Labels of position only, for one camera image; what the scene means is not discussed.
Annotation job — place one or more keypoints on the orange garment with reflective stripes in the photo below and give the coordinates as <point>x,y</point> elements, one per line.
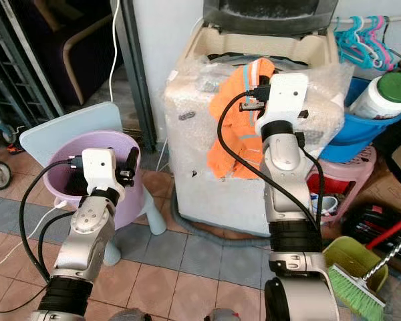
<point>234,127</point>

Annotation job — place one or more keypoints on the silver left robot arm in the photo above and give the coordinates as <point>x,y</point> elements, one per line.
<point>87,241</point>

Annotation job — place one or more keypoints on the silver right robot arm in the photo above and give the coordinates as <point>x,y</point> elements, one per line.
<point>294,200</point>

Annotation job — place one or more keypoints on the white top-load washing machine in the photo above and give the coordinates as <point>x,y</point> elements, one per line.
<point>220,200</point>

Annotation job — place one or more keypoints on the teal and pink clothes hangers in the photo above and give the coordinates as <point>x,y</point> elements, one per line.
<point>364,41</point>

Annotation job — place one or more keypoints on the black item in basin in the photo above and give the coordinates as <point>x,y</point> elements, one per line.
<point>77,184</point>

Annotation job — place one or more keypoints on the purple plastic basin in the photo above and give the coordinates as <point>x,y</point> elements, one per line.
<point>57,150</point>

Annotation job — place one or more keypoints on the clear bubble wrap sheet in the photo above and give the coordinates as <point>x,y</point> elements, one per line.
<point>190,100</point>

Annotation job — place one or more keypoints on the light blue plastic stool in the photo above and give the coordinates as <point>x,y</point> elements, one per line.
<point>60,120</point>

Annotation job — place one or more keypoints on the blue plastic basin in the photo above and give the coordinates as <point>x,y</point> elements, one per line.
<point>354,137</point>

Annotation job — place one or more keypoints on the white bottle with green cap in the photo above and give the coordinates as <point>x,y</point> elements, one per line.
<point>377,99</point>

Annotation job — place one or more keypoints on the black metal grid gate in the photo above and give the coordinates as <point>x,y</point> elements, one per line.
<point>10,67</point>

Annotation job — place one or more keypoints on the pink plastic stool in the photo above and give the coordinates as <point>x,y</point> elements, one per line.
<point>351,177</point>

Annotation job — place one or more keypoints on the grey left robot foot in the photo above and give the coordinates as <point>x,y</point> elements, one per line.
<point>127,315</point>

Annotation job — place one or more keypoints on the grey robot foot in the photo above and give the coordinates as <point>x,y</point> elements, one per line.
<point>127,315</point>
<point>222,315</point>

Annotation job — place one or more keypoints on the dark purple wooden armchair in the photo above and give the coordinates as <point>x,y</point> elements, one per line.
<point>73,33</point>

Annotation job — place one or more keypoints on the grey right robot foot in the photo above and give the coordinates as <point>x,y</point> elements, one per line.
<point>222,315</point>

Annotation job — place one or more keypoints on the black and red case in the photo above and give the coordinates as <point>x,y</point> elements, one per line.
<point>371,224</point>

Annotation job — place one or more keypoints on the green dustpan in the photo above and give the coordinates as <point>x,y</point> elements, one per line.
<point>351,254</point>

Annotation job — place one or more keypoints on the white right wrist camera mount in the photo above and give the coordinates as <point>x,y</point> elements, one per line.
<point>287,93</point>

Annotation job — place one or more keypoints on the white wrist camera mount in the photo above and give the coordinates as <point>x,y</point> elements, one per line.
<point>287,93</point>
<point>99,168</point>

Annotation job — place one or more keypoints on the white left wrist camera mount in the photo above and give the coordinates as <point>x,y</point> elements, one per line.
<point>99,168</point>

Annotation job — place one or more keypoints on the dark grey door post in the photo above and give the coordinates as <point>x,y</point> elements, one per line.
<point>139,73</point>

